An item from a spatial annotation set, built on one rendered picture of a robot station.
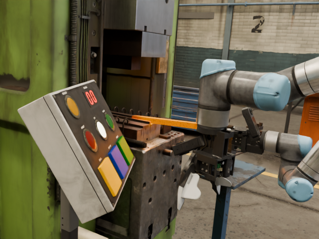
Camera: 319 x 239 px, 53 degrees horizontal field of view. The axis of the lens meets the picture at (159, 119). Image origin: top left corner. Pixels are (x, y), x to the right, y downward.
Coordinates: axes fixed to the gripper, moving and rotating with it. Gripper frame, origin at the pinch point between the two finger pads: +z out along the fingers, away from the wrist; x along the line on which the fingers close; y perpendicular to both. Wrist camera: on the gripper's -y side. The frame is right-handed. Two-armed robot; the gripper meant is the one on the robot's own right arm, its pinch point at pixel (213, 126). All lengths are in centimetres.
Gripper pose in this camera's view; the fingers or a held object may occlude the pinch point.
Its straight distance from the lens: 128.2
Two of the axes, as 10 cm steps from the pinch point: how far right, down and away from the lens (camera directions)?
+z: -8.8, -1.4, 4.6
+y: -0.5, 9.8, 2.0
